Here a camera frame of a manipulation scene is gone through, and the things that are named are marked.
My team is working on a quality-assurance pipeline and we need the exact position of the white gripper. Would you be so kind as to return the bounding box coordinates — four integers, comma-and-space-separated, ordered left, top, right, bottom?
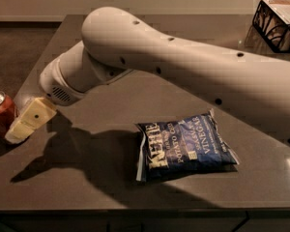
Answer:
4, 58, 85, 144

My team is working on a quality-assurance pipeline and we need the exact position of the red coke can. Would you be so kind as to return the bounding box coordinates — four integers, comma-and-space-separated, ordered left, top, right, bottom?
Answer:
0, 91, 18, 138

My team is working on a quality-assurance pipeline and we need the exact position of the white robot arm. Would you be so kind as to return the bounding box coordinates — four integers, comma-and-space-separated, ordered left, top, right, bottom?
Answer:
4, 7, 290, 145

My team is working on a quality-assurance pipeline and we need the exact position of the blue Kettle chip bag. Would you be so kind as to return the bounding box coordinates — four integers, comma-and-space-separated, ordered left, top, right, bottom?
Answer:
136, 109, 239, 182

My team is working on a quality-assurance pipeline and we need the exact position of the black wire snack basket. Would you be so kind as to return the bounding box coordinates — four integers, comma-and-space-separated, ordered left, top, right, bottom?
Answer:
252, 0, 290, 53

